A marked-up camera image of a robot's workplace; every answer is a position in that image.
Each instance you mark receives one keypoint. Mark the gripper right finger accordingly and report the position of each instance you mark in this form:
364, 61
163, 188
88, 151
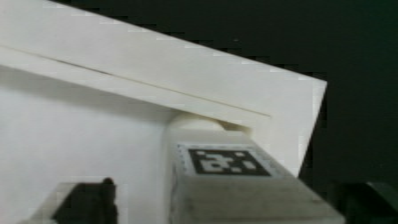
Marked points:
367, 203

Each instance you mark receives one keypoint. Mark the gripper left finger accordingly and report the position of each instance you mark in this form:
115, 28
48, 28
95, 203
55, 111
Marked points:
87, 207

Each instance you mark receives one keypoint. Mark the white table leg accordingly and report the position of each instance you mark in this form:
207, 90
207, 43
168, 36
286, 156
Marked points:
227, 185

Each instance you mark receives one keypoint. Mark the white square table top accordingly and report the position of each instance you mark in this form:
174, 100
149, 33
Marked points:
81, 122

